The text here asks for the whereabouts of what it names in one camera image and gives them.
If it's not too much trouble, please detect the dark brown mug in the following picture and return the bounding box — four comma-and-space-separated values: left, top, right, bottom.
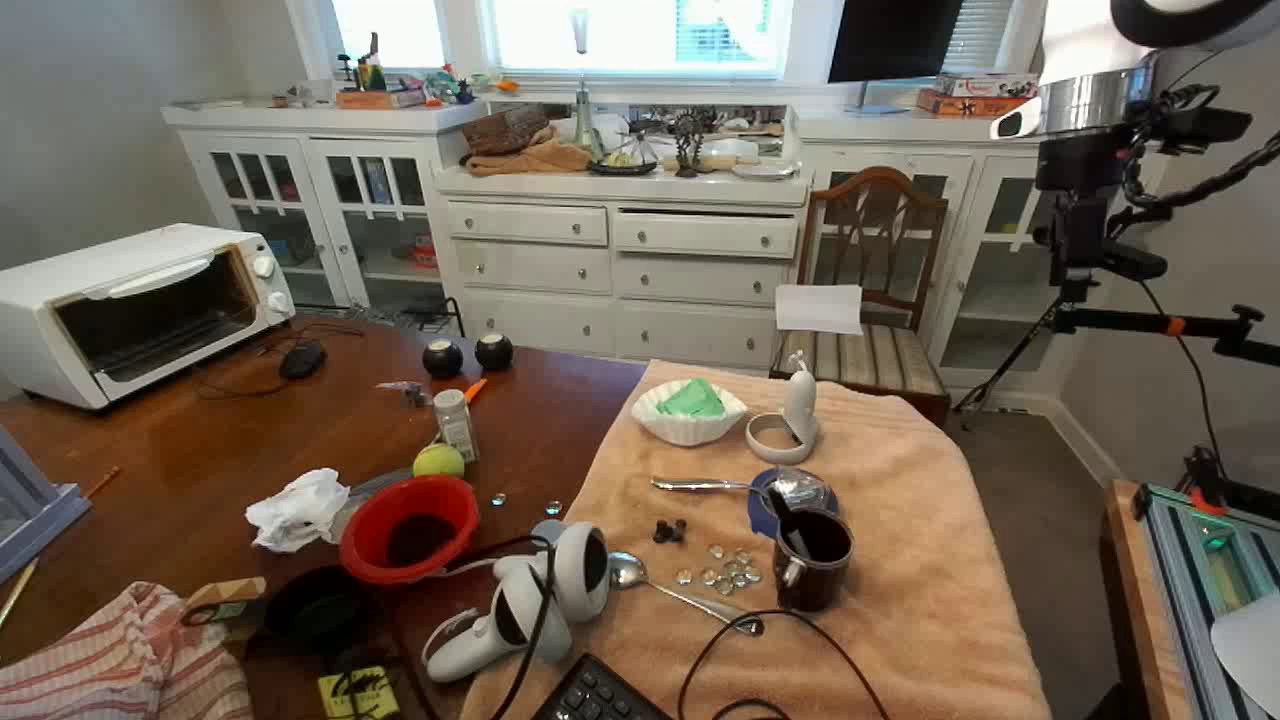
772, 511, 852, 612

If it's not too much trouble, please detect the white bowl with green sponge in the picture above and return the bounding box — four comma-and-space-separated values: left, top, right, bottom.
630, 380, 749, 448

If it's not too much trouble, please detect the silver pen tool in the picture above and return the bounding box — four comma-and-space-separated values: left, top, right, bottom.
650, 479, 749, 496

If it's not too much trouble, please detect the white cabinet sideboard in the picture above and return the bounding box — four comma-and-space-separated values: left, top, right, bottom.
168, 105, 1068, 391

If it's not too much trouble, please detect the black round ball right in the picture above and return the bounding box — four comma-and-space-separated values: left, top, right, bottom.
475, 333, 513, 371

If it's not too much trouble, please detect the black round ball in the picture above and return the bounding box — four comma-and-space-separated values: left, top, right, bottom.
475, 333, 513, 371
425, 338, 465, 380

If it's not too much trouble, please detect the small spice jar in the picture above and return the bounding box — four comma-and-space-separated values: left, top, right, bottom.
433, 387, 475, 461

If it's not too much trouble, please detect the black round ball left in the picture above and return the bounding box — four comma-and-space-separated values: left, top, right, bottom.
425, 338, 465, 380

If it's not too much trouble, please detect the white paper sheet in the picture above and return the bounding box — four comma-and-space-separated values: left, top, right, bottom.
777, 283, 864, 336

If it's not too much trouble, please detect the metal spoon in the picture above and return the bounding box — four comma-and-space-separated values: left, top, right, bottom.
606, 550, 733, 622

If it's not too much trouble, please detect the white VR controller upper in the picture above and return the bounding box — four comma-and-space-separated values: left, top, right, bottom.
534, 518, 611, 622

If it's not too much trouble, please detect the white vr controller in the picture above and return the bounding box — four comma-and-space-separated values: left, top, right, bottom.
534, 518, 611, 622
425, 558, 571, 684

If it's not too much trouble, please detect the tan towel table cover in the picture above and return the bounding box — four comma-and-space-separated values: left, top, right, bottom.
475, 350, 1047, 720

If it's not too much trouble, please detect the yellow green tennis ball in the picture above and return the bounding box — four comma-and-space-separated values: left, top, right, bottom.
410, 442, 466, 474

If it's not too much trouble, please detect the wooden chair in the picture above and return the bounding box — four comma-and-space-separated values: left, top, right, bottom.
766, 163, 952, 422

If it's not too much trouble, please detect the red plastic bowl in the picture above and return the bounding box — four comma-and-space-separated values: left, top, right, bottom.
339, 474, 479, 586

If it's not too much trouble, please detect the white VR controller lower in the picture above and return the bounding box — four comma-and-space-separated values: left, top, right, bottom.
425, 558, 571, 684

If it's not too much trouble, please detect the black keyboard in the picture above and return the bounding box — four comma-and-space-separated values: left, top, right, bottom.
534, 653, 666, 720

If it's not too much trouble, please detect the black computer mouse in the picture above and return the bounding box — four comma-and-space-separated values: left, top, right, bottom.
279, 338, 326, 380

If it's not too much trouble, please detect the crumpled white tissue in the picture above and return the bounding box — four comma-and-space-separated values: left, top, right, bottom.
242, 469, 349, 550

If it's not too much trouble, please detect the dark monitor screen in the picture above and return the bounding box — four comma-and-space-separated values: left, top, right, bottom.
826, 0, 959, 80

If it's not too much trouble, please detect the black bowl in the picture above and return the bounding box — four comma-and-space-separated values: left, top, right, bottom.
263, 562, 369, 653

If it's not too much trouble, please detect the white toaster oven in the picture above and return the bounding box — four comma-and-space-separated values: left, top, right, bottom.
0, 225, 295, 406

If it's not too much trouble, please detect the striped pink cloth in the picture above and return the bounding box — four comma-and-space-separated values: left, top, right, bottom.
0, 578, 250, 720

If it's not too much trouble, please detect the black cable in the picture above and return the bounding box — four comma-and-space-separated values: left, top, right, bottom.
670, 605, 895, 720

